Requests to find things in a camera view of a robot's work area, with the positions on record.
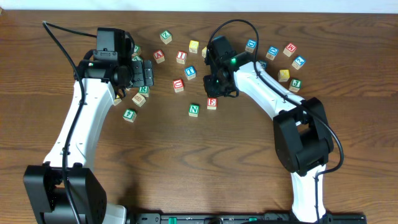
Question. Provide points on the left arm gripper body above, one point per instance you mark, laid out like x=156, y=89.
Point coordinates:
x=142, y=73

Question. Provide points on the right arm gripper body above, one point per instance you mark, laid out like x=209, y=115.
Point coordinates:
x=216, y=88

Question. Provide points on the red letter E block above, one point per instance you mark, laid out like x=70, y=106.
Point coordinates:
x=212, y=103

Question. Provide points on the green letter N block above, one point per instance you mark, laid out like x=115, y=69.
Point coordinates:
x=193, y=110

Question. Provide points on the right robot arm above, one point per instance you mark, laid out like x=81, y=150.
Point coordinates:
x=302, y=142

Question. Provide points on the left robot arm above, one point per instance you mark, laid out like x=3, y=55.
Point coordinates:
x=64, y=189

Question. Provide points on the green letter R block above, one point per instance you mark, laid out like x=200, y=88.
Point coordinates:
x=144, y=91

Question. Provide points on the red letter A block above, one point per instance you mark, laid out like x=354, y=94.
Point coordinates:
x=159, y=56

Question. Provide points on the pineapple B wooden block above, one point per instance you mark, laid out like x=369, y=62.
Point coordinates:
x=138, y=99

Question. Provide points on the blue letter T block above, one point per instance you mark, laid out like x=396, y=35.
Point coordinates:
x=190, y=72

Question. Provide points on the yellow block with animal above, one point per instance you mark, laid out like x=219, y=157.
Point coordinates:
x=203, y=52

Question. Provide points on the yellow letter G block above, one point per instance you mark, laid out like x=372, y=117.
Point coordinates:
x=117, y=100

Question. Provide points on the red letter U block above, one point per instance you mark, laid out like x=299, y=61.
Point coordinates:
x=178, y=85

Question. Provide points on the red letter I block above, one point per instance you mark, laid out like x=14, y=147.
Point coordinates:
x=181, y=57

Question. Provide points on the green letter Z block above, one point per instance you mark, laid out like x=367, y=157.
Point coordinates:
x=166, y=37

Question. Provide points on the yellow block back row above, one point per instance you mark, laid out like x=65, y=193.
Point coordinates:
x=193, y=46

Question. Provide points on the blue number 5 block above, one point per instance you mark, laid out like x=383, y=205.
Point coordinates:
x=263, y=64

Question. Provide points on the blue letter D block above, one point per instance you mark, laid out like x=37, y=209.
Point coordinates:
x=250, y=46

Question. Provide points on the green letter J block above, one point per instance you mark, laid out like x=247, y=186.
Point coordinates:
x=295, y=85

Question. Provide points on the red letter M block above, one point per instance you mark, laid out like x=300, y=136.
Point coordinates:
x=289, y=49

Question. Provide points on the blue number 2 block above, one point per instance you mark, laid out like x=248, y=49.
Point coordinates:
x=298, y=62

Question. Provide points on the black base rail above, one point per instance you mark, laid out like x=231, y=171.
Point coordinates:
x=277, y=218

